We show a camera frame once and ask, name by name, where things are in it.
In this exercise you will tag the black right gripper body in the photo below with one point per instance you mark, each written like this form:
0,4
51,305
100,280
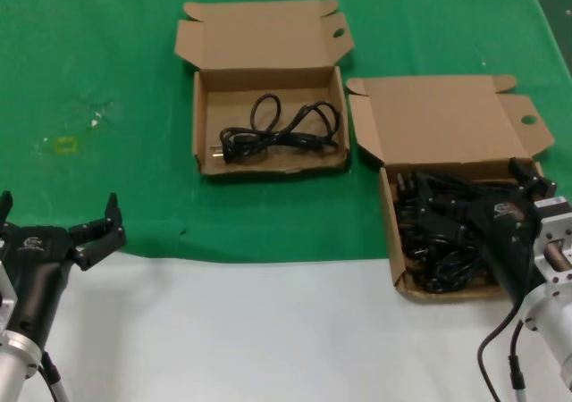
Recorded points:
509,237

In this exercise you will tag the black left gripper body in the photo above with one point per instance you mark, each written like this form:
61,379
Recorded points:
36,277

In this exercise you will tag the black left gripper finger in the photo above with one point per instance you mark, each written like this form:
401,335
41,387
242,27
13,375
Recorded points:
5,210
103,234

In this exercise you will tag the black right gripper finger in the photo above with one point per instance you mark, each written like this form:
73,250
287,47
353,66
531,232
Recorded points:
534,181
447,216

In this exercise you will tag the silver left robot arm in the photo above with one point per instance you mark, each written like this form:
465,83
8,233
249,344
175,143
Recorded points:
11,366

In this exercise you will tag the cardboard box with torn rim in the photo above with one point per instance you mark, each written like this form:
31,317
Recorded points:
268,62

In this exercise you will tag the green table cloth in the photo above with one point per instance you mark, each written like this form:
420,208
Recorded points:
111,40

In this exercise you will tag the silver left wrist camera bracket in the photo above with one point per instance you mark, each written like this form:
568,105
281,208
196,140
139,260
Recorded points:
6,295

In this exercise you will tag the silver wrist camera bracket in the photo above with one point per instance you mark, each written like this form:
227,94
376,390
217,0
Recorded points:
556,232
6,295

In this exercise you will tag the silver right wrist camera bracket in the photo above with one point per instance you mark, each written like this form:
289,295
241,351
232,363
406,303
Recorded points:
556,232

